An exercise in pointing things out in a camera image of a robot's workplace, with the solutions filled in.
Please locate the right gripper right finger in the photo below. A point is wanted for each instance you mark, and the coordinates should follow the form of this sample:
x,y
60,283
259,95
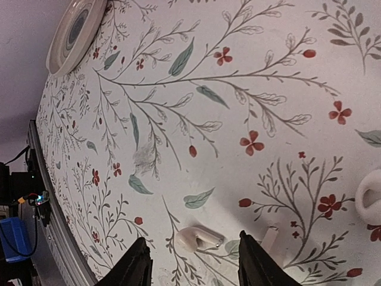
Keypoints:
x,y
257,268

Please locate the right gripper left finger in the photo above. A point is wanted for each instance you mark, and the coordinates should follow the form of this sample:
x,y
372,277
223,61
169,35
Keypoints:
x,y
133,269

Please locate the white stem earbud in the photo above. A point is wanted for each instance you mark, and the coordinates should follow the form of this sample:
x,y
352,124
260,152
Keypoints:
x,y
269,239
194,238

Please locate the blue storage bin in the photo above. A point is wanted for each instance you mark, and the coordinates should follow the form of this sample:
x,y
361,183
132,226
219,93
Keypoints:
x,y
15,240

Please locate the white ear-hook earbud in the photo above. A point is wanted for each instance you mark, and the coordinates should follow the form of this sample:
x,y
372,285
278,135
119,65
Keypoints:
x,y
367,198

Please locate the white spiral plate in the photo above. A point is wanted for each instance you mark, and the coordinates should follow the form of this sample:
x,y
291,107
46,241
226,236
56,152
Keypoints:
x,y
74,35

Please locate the front aluminium rail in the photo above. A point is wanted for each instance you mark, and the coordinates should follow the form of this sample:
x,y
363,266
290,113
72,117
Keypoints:
x,y
58,259

